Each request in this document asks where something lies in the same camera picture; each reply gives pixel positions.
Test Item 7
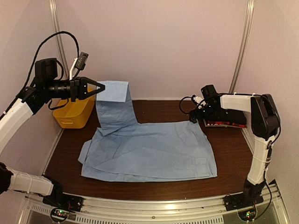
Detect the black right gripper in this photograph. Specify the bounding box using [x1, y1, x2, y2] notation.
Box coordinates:
[190, 103, 219, 123]

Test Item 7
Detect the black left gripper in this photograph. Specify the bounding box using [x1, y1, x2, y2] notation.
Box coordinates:
[45, 76, 105, 101]

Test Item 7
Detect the light blue long sleeve shirt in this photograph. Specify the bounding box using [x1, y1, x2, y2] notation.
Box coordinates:
[78, 81, 217, 182]

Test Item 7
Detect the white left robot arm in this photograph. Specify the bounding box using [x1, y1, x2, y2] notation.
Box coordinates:
[0, 58, 105, 207]

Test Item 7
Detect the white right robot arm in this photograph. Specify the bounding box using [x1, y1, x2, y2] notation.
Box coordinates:
[188, 84, 281, 206]

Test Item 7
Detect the black folded button shirt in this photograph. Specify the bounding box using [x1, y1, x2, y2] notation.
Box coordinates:
[204, 109, 247, 125]

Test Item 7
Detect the red black plaid folded shirt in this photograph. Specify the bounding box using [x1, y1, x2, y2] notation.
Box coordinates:
[203, 120, 247, 128]

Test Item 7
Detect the yellow plastic basket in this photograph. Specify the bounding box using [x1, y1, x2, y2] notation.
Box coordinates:
[53, 96, 95, 129]

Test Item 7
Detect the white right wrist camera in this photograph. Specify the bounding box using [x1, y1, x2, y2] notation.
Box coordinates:
[191, 95, 206, 110]

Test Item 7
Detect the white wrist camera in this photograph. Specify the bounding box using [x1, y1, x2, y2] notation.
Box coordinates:
[69, 52, 89, 80]
[191, 95, 206, 110]

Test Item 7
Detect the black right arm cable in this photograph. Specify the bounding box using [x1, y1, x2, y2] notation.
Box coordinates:
[179, 95, 201, 115]

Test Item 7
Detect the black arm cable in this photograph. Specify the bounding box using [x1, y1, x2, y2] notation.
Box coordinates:
[22, 31, 81, 94]
[179, 95, 201, 115]

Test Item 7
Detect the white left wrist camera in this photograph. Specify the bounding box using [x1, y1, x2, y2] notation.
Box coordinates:
[69, 52, 89, 80]

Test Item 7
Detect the aluminium right corner post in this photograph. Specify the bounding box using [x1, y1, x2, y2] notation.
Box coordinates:
[229, 0, 255, 93]

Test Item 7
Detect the aluminium corner post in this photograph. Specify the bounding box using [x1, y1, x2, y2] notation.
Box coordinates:
[49, 0, 69, 79]
[229, 0, 255, 93]

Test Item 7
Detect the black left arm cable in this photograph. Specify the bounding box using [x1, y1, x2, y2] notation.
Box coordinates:
[22, 31, 81, 94]

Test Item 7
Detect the aluminium left corner post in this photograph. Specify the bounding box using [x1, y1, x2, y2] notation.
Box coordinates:
[49, 0, 69, 79]

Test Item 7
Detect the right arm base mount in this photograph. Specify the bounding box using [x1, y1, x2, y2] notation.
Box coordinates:
[223, 193, 264, 211]

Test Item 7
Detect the aluminium front rail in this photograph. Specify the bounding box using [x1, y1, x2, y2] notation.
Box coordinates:
[22, 184, 288, 224]

